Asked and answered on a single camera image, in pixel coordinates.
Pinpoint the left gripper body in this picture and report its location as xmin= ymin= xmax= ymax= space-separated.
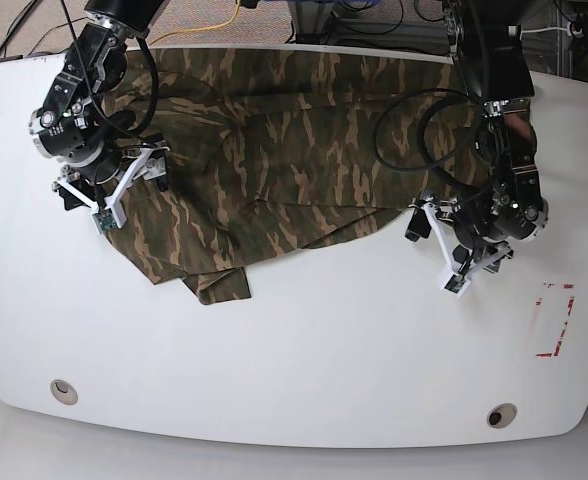
xmin=410 ymin=194 xmax=512 ymax=280

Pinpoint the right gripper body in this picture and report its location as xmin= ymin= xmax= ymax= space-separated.
xmin=52 ymin=142 xmax=170 ymax=213

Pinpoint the camouflage t-shirt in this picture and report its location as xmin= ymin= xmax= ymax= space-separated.
xmin=106 ymin=48 xmax=462 ymax=305

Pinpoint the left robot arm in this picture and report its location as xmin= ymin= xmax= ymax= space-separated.
xmin=406 ymin=1 xmax=549 ymax=295

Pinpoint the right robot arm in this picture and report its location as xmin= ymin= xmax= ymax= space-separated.
xmin=29 ymin=1 xmax=166 ymax=213

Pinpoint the red tape marking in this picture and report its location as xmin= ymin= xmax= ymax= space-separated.
xmin=529 ymin=283 xmax=577 ymax=358

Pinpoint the grey metal stand base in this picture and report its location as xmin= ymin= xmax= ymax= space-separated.
xmin=286 ymin=1 xmax=350 ymax=45

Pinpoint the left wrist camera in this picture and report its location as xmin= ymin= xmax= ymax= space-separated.
xmin=438 ymin=268 xmax=471 ymax=298

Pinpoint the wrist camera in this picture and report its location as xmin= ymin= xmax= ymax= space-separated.
xmin=92 ymin=204 xmax=127 ymax=234
xmin=438 ymin=268 xmax=471 ymax=298

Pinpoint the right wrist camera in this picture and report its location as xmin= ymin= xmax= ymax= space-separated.
xmin=92 ymin=204 xmax=127 ymax=234

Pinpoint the right table cable grommet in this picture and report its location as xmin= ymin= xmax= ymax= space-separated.
xmin=487 ymin=403 xmax=518 ymax=429

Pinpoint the table cable grommet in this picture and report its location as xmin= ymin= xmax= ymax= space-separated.
xmin=50 ymin=379 xmax=78 ymax=406
xmin=487 ymin=403 xmax=518 ymax=429

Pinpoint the yellow cable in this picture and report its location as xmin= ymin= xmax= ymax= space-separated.
xmin=150 ymin=0 xmax=240 ymax=47

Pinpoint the left table cable grommet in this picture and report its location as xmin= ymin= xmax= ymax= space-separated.
xmin=50 ymin=379 xmax=78 ymax=406

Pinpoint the black floor cables left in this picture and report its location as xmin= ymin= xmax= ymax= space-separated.
xmin=0 ymin=0 xmax=90 ymax=66

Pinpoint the white cable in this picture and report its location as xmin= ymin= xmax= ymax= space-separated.
xmin=521 ymin=24 xmax=570 ymax=36

